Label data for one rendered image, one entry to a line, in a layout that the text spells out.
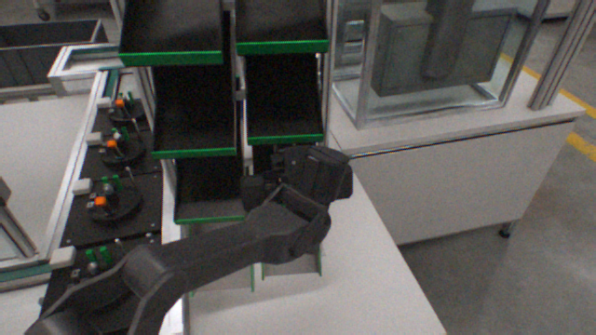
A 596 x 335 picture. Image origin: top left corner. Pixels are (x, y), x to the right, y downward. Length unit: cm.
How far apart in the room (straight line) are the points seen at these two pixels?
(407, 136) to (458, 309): 96
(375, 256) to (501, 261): 138
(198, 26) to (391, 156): 113
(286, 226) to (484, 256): 200
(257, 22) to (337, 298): 70
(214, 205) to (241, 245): 36
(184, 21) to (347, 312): 74
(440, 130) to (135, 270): 142
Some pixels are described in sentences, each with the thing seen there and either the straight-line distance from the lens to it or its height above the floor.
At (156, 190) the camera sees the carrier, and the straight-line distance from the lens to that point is 118.
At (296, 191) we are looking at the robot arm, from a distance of 50.
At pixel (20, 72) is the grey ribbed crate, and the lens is 284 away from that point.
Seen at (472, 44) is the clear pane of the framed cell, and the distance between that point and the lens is 163.
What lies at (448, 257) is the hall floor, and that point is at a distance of 231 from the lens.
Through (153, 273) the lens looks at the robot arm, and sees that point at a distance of 34.
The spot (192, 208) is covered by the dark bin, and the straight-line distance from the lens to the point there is 76.
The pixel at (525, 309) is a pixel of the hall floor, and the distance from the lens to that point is 227.
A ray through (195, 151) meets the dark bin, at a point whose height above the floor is 137.
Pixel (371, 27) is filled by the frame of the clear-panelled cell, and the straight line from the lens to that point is 136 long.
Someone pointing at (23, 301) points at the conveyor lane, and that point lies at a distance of 115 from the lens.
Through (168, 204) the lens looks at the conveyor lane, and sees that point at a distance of 114.
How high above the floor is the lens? 173
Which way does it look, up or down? 40 degrees down
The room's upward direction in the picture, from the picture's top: straight up
